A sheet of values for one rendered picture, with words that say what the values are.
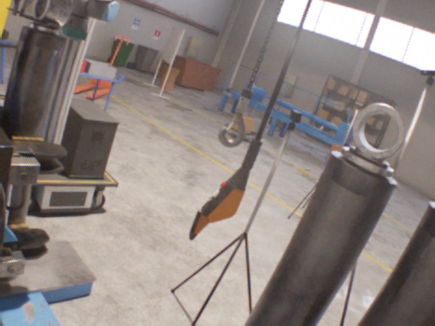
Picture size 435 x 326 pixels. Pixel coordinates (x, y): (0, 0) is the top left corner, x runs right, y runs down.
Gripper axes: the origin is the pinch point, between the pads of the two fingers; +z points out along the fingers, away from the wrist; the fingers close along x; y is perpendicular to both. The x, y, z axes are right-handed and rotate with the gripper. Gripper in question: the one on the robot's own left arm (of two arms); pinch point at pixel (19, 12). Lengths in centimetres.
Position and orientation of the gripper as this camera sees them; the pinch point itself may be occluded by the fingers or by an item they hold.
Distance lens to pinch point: 192.2
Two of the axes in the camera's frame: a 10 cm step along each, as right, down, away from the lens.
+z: -3.5, 9.1, 2.3
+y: 8.2, 4.1, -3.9
